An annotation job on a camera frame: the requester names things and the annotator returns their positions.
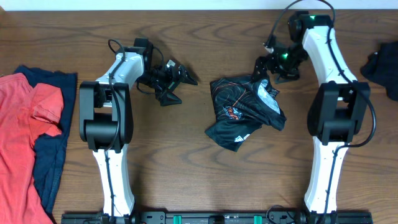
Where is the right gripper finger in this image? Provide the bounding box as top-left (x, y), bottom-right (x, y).
top-left (251, 56), bottom-right (269, 82)
top-left (275, 75), bottom-right (299, 84)

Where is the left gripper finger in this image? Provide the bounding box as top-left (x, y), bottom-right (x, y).
top-left (178, 65), bottom-right (198, 85)
top-left (160, 90), bottom-right (182, 106)

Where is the black patterned sports jersey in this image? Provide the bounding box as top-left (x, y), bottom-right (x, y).
top-left (205, 75), bottom-right (287, 152)

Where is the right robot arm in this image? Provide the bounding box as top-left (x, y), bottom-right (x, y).
top-left (252, 11), bottom-right (376, 217)

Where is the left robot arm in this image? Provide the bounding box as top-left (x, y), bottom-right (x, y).
top-left (79, 42), bottom-right (197, 223)

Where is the black garment at right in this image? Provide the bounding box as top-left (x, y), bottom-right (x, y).
top-left (360, 41), bottom-right (397, 101)

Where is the navy blue shirt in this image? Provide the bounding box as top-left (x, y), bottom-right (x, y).
top-left (15, 65), bottom-right (77, 217)

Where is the red shirt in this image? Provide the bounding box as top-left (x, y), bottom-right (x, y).
top-left (1, 73), bottom-right (64, 223)

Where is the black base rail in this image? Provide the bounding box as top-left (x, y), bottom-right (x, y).
top-left (61, 210), bottom-right (373, 224)

